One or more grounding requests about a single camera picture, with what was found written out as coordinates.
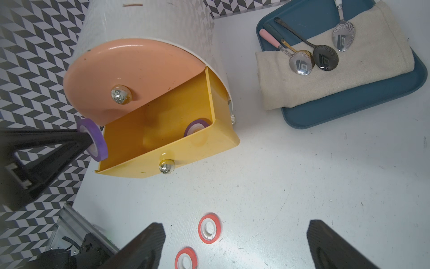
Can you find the spoon on cloth left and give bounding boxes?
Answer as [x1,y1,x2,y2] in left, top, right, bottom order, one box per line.
[274,17,339,71]

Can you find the red tape roll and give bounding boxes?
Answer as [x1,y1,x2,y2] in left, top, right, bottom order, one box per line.
[174,247,198,269]
[198,213,222,244]

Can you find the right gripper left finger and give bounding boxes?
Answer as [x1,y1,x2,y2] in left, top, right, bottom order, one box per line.
[99,223,166,269]

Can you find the white drawer cabinet shell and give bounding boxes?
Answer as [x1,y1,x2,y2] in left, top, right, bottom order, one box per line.
[72,0,236,123]

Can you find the pink handled utensil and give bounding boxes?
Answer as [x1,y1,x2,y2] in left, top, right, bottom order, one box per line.
[259,29,293,57]

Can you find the beige cloth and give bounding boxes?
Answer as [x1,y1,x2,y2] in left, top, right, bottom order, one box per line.
[255,0,415,111]

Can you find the spoon on cloth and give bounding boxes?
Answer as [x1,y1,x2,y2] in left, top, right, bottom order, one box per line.
[274,17,339,71]
[262,22,315,76]

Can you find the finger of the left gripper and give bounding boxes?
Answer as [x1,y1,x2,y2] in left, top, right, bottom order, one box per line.
[1,129,93,208]

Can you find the spoon on cloth right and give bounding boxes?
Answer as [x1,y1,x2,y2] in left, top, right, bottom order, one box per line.
[262,22,315,76]

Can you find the yellow drawer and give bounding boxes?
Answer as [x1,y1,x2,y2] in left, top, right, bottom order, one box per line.
[96,68,240,178]

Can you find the white handled utensil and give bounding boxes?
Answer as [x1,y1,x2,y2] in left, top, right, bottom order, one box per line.
[332,0,356,52]

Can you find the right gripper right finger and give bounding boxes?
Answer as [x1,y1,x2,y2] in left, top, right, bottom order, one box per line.
[306,220,377,269]

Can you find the orange top drawer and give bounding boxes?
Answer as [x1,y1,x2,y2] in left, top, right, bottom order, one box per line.
[63,39,206,126]

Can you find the purple tape roll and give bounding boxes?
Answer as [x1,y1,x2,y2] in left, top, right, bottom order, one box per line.
[77,119,109,162]
[184,119,211,137]

